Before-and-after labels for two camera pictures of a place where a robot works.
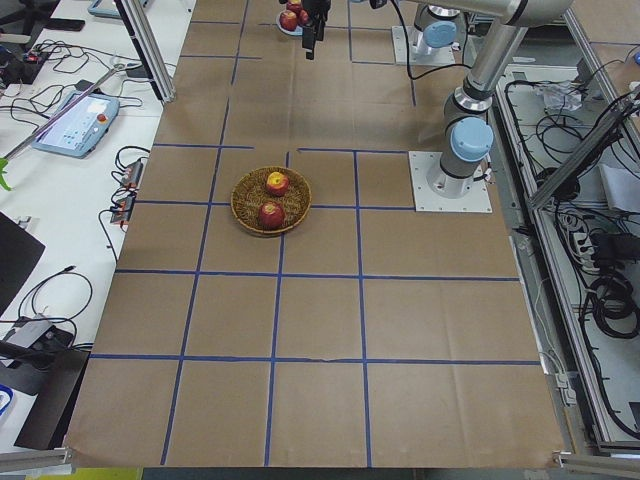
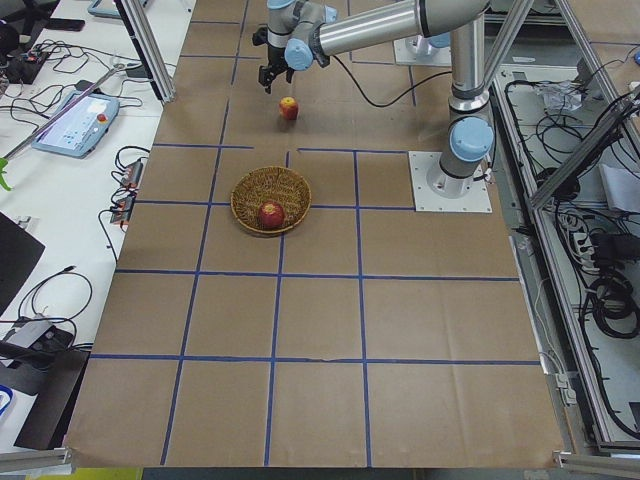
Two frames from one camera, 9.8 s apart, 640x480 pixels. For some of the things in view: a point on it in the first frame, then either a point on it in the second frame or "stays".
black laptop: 20,251 stays
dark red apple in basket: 271,215 stays
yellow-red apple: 277,184 → 289,107
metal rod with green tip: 52,123 stays
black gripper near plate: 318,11 → 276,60
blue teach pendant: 74,132 stays
